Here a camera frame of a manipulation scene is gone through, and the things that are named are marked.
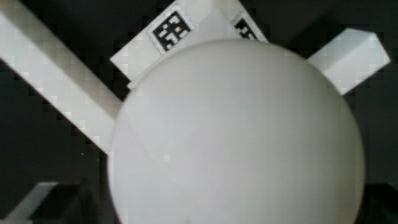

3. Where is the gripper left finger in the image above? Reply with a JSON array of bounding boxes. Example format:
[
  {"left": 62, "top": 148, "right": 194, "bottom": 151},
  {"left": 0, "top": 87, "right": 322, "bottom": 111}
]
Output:
[{"left": 0, "top": 182, "right": 89, "bottom": 224}]

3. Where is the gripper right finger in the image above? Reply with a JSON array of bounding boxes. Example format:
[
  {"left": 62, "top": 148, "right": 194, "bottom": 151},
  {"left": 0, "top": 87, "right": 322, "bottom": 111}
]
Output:
[{"left": 364, "top": 183, "right": 398, "bottom": 224}]

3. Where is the white lamp bulb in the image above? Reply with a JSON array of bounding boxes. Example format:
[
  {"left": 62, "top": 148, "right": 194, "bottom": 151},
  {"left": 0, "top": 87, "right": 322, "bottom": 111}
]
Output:
[{"left": 108, "top": 40, "right": 364, "bottom": 224}]

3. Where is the white lamp base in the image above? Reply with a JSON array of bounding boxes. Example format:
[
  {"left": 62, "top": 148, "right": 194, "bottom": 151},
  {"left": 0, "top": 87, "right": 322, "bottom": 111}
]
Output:
[{"left": 110, "top": 0, "right": 266, "bottom": 88}]

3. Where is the white U-shaped frame fence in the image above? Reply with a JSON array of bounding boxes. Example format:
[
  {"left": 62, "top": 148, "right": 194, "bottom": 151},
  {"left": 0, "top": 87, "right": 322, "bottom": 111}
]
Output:
[{"left": 0, "top": 0, "right": 391, "bottom": 152}]

